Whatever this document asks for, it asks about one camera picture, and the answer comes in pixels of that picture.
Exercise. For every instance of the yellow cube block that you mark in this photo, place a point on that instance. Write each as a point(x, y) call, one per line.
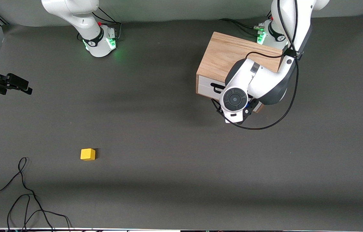
point(87, 154)

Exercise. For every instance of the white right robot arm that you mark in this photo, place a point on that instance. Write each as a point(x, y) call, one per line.
point(85, 19)

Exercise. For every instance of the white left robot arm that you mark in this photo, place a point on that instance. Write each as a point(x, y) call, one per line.
point(262, 83)

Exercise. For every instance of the wooden drawer cabinet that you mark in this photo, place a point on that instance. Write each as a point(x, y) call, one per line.
point(229, 54)

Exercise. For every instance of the dark grey table mat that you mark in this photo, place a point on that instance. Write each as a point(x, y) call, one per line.
point(181, 161)

